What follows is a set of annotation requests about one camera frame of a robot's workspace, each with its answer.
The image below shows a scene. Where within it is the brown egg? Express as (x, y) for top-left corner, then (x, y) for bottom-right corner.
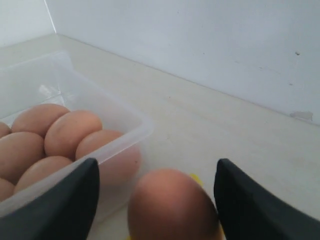
(11, 103), (70, 138)
(0, 122), (12, 138)
(0, 131), (45, 185)
(44, 110), (103, 160)
(127, 168), (223, 240)
(13, 156), (73, 194)
(0, 178), (15, 202)
(75, 129), (142, 186)

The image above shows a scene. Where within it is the clear plastic bin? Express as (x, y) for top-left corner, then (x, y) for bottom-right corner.
(0, 49), (155, 226)

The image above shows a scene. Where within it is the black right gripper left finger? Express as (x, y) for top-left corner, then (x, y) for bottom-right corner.
(0, 158), (100, 240)

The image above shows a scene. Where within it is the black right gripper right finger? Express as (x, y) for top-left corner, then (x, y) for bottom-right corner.
(215, 158), (320, 240)

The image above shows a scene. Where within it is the yellow plastic egg tray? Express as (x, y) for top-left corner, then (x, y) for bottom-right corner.
(127, 172), (227, 240)

